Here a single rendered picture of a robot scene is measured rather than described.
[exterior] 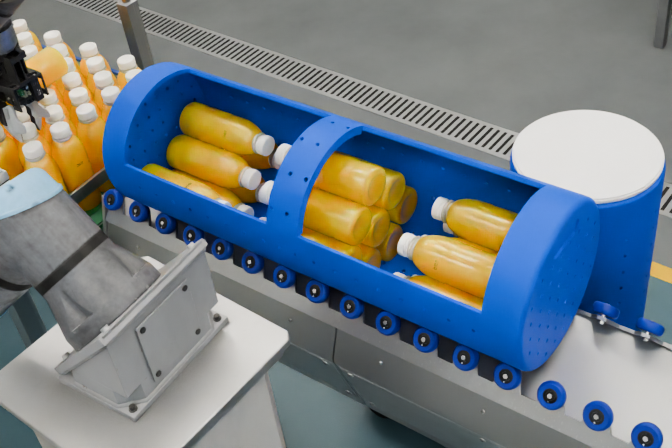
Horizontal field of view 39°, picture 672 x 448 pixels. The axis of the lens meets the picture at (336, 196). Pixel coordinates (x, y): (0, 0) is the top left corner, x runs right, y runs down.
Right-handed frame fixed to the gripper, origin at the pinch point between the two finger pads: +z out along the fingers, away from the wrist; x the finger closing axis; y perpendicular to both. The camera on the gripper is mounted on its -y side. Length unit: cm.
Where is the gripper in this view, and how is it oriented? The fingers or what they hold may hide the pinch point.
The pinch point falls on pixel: (26, 129)
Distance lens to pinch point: 202.2
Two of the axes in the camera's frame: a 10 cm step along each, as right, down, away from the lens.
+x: 5.8, -5.7, 5.8
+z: 1.1, 7.6, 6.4
